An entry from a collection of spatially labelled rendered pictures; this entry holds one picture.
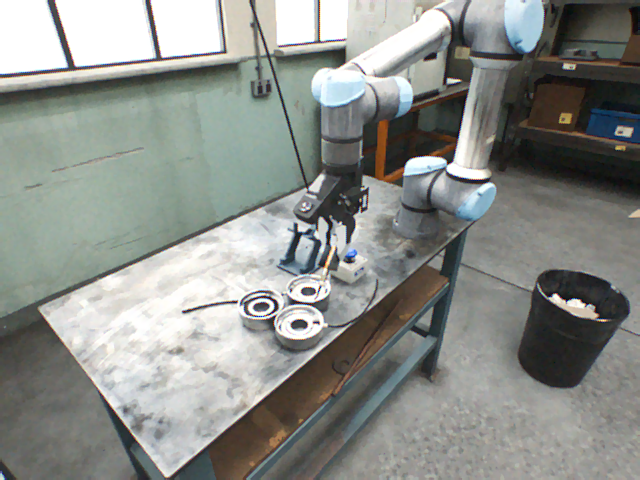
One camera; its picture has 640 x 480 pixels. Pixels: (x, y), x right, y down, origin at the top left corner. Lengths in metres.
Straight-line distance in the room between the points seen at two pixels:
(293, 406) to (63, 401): 1.23
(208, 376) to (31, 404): 1.37
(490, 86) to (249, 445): 1.00
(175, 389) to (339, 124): 0.58
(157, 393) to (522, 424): 1.44
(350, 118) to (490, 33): 0.44
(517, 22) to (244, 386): 0.92
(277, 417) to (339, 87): 0.77
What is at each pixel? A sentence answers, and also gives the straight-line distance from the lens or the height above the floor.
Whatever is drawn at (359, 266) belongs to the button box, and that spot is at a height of 0.84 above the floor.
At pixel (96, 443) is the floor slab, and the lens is 1.87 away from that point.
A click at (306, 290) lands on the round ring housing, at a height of 0.82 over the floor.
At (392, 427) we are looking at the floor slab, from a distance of 1.73.
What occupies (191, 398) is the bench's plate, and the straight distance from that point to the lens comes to 0.82.
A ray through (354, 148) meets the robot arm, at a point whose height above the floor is 1.20.
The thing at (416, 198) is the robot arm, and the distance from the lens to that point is 1.20.
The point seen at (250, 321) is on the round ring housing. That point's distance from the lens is 0.89.
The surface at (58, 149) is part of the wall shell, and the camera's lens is 2.27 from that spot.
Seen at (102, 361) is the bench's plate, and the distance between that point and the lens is 0.95.
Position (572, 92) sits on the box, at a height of 0.78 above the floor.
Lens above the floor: 1.43
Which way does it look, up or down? 32 degrees down
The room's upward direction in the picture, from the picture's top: straight up
